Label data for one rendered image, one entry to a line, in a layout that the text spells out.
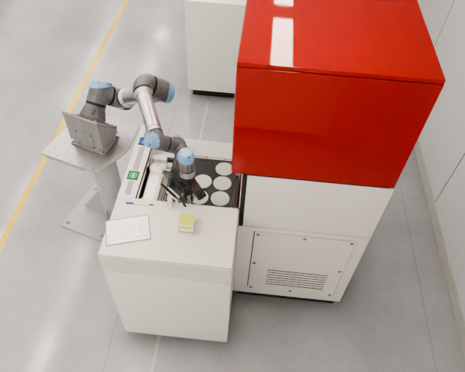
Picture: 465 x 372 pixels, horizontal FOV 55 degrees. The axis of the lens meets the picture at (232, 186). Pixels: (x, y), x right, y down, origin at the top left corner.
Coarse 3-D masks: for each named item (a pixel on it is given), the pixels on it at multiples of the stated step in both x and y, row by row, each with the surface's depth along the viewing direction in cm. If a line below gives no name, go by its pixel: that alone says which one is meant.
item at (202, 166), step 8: (176, 160) 253; (200, 160) 254; (208, 160) 254; (216, 160) 254; (224, 160) 255; (176, 168) 249; (200, 168) 250; (208, 168) 250; (176, 176) 245; (216, 176) 246; (232, 176) 247; (232, 184) 243; (176, 192) 238; (208, 192) 239; (224, 192) 239; (232, 192) 240; (184, 200) 235; (208, 200) 235
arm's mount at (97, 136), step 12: (72, 120) 253; (84, 120) 248; (72, 132) 262; (84, 132) 257; (96, 132) 252; (108, 132) 262; (72, 144) 270; (84, 144) 265; (96, 144) 261; (108, 144) 266
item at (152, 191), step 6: (150, 174) 248; (156, 174) 248; (150, 180) 245; (156, 180) 246; (162, 180) 247; (150, 186) 243; (156, 186) 243; (144, 192) 240; (150, 192) 240; (156, 192) 240; (144, 198) 237; (150, 198) 237; (156, 198) 238
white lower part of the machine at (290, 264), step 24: (240, 240) 246; (264, 240) 243; (288, 240) 241; (312, 240) 239; (336, 240) 237; (360, 240) 235; (240, 264) 266; (264, 264) 263; (288, 264) 260; (312, 264) 257; (336, 264) 255; (240, 288) 288; (264, 288) 284; (288, 288) 282; (312, 288) 280; (336, 288) 276
